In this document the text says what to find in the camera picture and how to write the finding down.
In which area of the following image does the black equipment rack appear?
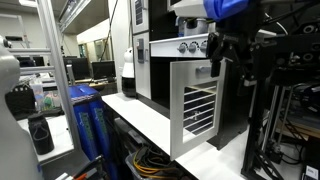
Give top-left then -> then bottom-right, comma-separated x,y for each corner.
241,20 -> 320,180

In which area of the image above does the grey stove knob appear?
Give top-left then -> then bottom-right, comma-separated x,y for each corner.
200,40 -> 207,53
188,42 -> 199,53
178,42 -> 188,53

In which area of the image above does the blue bag right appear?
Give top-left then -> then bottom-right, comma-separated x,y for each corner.
78,85 -> 118,180

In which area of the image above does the toy kitchen stove unit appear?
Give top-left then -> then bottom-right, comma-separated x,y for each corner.
150,0 -> 253,149

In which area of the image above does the aluminium frame post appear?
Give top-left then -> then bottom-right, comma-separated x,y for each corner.
36,0 -> 81,150

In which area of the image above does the black computer monitor left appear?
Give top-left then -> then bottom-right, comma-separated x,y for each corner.
63,57 -> 90,80

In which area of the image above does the silver pot with lid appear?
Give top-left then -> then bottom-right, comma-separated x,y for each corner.
175,17 -> 215,37

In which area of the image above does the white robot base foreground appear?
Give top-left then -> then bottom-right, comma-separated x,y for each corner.
0,43 -> 43,180

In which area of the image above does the black computer monitor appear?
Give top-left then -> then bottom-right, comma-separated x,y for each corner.
63,57 -> 90,80
92,61 -> 116,79

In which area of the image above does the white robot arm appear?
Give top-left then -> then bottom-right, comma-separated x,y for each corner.
174,0 -> 319,89

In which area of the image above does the bin with yellow cables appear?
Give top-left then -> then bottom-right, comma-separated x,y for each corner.
125,146 -> 185,180

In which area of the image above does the white toy fridge cabinet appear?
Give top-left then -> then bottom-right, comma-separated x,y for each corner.
131,0 -> 151,98

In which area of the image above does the white oven cabinet door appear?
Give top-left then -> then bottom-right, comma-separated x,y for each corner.
170,60 -> 226,160

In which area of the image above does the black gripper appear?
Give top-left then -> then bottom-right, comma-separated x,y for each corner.
207,19 -> 257,96

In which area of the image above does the black computer monitor right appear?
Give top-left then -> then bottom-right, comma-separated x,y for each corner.
92,61 -> 116,79

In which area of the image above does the black mesh cup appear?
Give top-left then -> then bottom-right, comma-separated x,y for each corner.
28,113 -> 54,155

